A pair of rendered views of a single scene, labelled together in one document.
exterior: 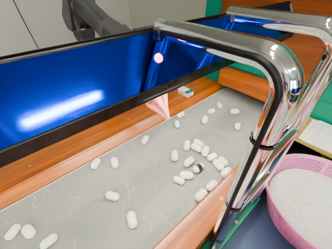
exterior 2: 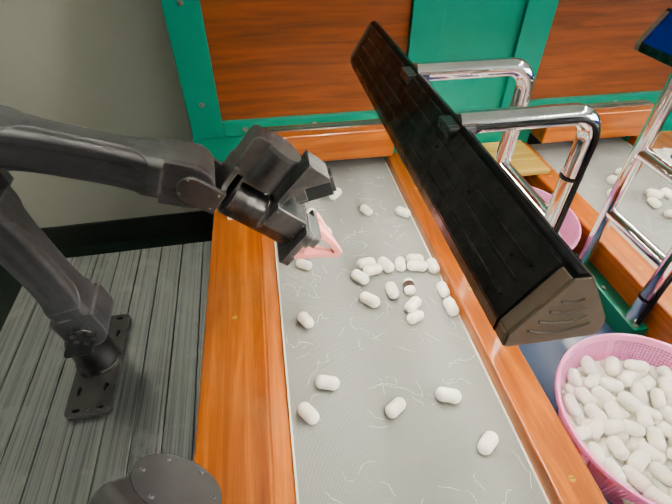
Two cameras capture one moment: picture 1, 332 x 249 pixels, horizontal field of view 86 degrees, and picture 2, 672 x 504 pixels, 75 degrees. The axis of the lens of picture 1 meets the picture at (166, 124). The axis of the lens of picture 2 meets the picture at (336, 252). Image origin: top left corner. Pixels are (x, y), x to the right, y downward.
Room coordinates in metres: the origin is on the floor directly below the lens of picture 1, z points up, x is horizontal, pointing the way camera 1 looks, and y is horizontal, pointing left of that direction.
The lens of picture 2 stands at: (0.14, 0.44, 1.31)
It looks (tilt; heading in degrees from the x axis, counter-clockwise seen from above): 42 degrees down; 301
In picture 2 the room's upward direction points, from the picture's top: straight up
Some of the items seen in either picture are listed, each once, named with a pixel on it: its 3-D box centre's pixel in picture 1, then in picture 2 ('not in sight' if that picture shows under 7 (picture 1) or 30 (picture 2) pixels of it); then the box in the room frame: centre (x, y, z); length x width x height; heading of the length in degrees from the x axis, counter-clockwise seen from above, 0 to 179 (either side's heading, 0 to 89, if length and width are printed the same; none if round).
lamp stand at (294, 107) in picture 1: (219, 148); (463, 228); (0.24, -0.10, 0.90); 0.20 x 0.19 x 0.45; 131
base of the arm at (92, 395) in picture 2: not in sight; (93, 350); (0.70, 0.28, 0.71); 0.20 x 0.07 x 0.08; 132
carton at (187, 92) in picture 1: (185, 91); not in sight; (0.68, -0.09, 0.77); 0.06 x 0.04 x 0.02; 41
